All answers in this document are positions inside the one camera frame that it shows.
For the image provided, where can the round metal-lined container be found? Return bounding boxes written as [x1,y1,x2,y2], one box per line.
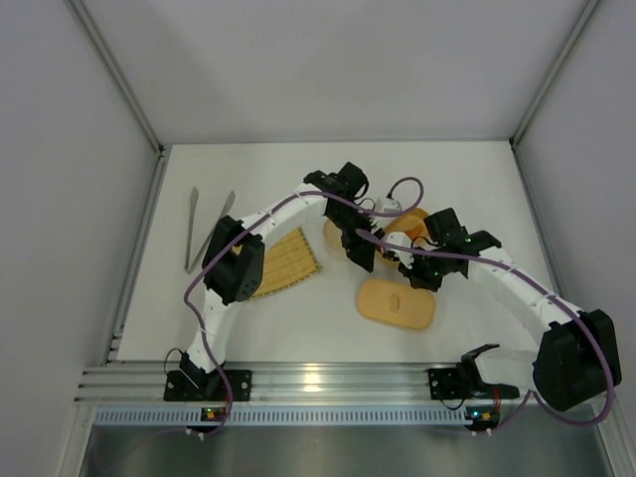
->
[323,220,347,260]

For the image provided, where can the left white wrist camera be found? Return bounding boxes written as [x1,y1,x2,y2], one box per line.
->
[374,196,402,217]

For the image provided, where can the beige oval lunch box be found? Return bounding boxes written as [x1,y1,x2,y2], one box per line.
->
[382,209,429,248]

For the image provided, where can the beige oval lunch box lid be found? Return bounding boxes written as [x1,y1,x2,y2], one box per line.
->
[356,278,436,331]

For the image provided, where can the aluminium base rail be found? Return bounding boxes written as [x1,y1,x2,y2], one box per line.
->
[74,361,617,409]

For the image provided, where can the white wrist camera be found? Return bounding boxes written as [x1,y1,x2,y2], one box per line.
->
[374,196,402,217]
[378,244,414,268]

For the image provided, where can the slotted grey cable duct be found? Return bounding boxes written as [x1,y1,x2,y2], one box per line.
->
[93,405,477,426]

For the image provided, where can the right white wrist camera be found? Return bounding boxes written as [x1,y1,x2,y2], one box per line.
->
[378,244,414,268]

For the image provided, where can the metal tongs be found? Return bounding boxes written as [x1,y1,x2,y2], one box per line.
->
[184,187,236,275]

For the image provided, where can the bamboo mat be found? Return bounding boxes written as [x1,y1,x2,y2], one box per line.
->
[249,228,322,300]

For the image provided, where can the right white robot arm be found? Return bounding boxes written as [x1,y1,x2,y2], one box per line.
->
[386,209,622,411]

